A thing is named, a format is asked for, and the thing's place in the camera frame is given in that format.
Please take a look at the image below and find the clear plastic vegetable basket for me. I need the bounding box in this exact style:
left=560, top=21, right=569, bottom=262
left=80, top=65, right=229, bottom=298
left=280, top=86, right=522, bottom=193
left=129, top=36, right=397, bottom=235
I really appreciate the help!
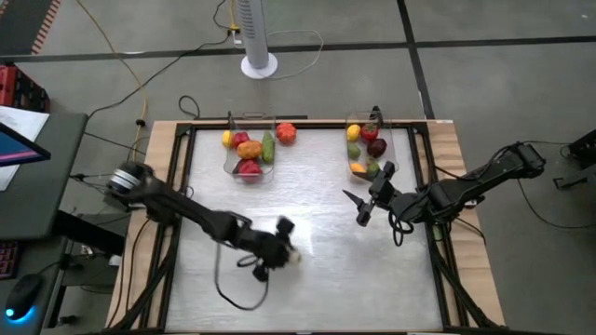
left=223, top=113, right=278, bottom=184

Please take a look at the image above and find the desk computer screen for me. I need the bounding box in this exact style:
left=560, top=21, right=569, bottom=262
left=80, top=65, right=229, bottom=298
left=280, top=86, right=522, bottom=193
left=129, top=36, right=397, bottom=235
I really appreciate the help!
left=0, top=121, right=52, bottom=168

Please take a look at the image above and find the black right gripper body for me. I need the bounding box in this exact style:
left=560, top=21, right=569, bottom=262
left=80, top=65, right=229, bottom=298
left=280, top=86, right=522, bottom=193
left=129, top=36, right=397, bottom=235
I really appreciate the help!
left=367, top=174, right=401, bottom=210

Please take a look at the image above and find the orange brown potato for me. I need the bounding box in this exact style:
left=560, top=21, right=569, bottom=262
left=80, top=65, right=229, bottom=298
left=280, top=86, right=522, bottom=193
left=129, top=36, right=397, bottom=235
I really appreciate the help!
left=236, top=139, right=264, bottom=160

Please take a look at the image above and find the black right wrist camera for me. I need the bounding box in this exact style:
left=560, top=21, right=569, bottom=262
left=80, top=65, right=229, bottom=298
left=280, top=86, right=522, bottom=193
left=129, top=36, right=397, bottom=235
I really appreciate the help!
left=380, top=160, right=400, bottom=181

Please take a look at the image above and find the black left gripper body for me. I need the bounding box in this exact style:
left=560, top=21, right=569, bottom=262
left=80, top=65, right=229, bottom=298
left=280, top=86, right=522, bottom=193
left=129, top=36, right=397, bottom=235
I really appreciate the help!
left=241, top=227, right=292, bottom=272

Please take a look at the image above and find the green ridged chayote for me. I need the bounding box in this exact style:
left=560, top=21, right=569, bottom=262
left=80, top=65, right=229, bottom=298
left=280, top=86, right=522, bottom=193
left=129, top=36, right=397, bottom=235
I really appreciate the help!
left=261, top=130, right=277, bottom=165

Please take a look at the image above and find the dark red apple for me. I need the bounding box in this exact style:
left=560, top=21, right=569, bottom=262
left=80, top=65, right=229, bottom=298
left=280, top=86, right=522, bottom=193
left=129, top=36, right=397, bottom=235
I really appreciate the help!
left=367, top=138, right=388, bottom=159

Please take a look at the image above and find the white paper sheet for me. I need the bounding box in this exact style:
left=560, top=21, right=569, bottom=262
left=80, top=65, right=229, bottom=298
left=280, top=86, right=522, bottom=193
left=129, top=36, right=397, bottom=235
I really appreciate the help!
left=0, top=105, right=50, bottom=192

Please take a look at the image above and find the red bell pepper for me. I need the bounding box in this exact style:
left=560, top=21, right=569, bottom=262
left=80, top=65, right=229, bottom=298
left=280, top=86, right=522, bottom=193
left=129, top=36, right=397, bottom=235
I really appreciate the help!
left=237, top=158, right=264, bottom=183

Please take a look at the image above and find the yellow cable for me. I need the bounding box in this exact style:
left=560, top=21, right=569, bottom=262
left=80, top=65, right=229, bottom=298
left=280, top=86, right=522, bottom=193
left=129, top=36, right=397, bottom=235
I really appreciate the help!
left=74, top=0, right=148, bottom=157

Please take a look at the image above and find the black table frame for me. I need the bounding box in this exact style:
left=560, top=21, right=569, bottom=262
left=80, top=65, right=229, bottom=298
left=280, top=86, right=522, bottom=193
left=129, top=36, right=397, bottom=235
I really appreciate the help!
left=100, top=118, right=508, bottom=335

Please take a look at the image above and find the orange ribbed pumpkin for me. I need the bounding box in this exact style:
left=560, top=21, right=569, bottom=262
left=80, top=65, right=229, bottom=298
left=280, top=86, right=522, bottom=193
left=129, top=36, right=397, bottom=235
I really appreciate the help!
left=276, top=122, right=298, bottom=146

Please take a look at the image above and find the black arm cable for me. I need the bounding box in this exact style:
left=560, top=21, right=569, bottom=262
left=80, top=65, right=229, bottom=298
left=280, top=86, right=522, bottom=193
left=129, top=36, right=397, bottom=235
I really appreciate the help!
left=387, top=204, right=416, bottom=248
left=213, top=241, right=272, bottom=312

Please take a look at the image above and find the black mat orange edge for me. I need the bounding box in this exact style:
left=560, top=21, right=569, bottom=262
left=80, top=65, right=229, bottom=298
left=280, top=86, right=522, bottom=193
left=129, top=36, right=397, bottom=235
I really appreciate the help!
left=0, top=0, right=62, bottom=57

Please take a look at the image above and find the black computer mouse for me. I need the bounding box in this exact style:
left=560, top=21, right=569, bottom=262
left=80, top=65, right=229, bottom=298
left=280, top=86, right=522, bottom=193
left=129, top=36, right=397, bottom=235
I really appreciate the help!
left=3, top=273, right=44, bottom=323

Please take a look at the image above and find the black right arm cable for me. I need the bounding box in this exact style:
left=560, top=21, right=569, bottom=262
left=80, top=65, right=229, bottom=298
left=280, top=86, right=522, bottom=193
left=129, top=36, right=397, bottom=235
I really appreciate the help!
left=387, top=204, right=416, bottom=248

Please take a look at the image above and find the black keyboard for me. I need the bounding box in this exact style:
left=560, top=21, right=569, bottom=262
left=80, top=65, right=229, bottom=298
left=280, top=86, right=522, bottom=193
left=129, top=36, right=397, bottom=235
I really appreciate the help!
left=0, top=240, right=20, bottom=281

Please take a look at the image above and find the dark grey desk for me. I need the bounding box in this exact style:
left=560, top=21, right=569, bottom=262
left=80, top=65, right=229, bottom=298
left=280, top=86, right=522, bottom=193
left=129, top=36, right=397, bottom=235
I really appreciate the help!
left=0, top=111, right=89, bottom=241

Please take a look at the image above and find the black equipment stand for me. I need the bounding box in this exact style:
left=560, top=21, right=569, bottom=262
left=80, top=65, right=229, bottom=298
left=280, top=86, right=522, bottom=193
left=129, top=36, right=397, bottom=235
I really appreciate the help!
left=552, top=128, right=596, bottom=191

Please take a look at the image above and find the red crate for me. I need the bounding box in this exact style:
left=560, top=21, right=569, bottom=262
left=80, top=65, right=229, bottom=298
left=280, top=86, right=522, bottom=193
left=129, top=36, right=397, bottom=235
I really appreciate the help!
left=0, top=63, right=51, bottom=114

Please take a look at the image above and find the white tower fan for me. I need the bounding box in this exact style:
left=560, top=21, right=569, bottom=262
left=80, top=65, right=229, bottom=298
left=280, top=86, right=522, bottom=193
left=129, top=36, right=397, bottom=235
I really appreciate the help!
left=234, top=0, right=279, bottom=80

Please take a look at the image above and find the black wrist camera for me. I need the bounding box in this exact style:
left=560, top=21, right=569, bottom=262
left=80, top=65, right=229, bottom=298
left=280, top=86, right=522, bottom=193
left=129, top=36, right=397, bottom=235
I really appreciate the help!
left=275, top=216, right=296, bottom=238
left=380, top=160, right=400, bottom=181

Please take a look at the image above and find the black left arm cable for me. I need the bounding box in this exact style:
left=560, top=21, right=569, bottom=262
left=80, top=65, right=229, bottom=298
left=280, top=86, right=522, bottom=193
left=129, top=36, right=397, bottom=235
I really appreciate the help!
left=213, top=241, right=272, bottom=312

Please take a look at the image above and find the white cable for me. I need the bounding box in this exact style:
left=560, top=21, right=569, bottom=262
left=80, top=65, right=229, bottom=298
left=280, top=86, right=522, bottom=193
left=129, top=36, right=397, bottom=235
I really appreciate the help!
left=264, top=29, right=325, bottom=80

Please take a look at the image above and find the clear plastic fruit basket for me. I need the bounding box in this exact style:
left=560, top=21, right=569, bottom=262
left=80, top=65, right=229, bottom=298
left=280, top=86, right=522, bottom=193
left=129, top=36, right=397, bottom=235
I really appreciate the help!
left=345, top=109, right=400, bottom=183

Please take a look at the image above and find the black floor cable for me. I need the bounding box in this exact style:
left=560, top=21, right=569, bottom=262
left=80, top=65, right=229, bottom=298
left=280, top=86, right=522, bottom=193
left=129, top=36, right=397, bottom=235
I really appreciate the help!
left=86, top=36, right=233, bottom=120

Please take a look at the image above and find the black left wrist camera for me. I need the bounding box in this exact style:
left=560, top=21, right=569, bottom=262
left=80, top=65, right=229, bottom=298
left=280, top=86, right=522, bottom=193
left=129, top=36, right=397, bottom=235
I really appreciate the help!
left=275, top=216, right=296, bottom=238

